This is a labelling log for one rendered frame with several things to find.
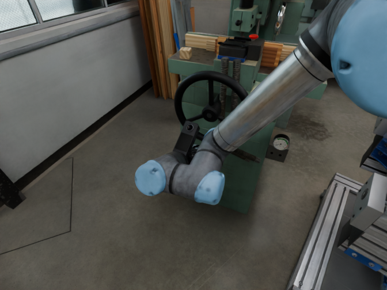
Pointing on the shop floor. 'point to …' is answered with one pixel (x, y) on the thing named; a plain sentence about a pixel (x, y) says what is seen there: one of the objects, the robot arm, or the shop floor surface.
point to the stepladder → (181, 21)
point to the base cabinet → (243, 171)
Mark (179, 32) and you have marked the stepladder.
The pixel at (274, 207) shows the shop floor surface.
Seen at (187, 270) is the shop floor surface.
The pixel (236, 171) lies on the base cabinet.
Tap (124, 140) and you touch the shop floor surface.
